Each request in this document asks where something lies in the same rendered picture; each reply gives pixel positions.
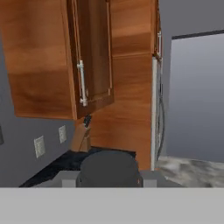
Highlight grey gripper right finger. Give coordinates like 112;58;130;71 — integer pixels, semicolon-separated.
139;170;184;188

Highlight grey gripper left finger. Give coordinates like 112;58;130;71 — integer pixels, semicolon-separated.
37;170;79;188

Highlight tall wooden cabinet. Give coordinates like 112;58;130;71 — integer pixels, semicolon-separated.
73;0;160;172

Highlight narrow wooden cabinet door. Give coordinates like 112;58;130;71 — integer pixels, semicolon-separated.
150;0;163;61

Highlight dark grey round object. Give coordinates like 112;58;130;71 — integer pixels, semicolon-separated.
75;150;144;188

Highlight wooden knife block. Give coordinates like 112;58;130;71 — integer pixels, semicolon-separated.
70;125;92;153

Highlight white fridge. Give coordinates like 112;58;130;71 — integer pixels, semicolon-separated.
150;56;166;172

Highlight white wall outlet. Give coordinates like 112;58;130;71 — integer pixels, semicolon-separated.
58;124;68;144
33;135;47;159

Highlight black knife handles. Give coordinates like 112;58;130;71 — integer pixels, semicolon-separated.
82;114;94;129

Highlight silver cabinet door handle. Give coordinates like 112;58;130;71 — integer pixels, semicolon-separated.
76;59;88;108

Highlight wooden wall cabinet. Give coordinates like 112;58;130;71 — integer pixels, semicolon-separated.
0;0;79;121

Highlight short silver door handle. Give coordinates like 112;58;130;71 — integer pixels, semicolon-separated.
157;30;163;58

